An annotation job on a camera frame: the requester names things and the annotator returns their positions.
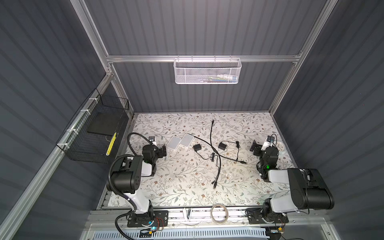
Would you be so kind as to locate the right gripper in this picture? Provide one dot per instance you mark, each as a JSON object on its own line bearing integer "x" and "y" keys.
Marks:
{"x": 257, "y": 148}

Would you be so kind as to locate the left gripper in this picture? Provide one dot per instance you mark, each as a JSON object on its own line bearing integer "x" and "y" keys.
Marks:
{"x": 161, "y": 151}

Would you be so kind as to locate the white network switch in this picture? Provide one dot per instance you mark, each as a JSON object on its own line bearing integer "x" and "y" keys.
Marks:
{"x": 187, "y": 140}
{"x": 173, "y": 143}

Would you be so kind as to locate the black power adapter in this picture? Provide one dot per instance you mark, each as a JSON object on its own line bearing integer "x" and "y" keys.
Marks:
{"x": 222, "y": 146}
{"x": 197, "y": 147}

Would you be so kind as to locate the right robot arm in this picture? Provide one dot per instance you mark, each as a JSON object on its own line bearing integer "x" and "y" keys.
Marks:
{"x": 307, "y": 188}

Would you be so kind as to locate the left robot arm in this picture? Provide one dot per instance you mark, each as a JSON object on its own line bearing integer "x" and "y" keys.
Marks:
{"x": 126, "y": 172}

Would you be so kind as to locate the black foam pad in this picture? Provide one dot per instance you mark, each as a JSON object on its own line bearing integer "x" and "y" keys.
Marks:
{"x": 104, "y": 124}

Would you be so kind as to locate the clear tape roll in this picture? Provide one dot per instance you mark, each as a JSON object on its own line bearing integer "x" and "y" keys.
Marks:
{"x": 219, "y": 214}

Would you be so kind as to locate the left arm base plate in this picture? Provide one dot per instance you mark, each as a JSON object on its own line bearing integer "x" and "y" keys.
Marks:
{"x": 150, "y": 219}

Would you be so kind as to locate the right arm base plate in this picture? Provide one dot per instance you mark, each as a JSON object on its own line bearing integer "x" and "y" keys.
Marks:
{"x": 258, "y": 216}

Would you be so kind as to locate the black wire basket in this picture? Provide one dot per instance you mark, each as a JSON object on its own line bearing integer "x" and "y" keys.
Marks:
{"x": 78, "y": 145}

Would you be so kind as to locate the white wire mesh basket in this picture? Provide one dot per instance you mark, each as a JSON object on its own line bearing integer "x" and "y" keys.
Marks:
{"x": 207, "y": 71}

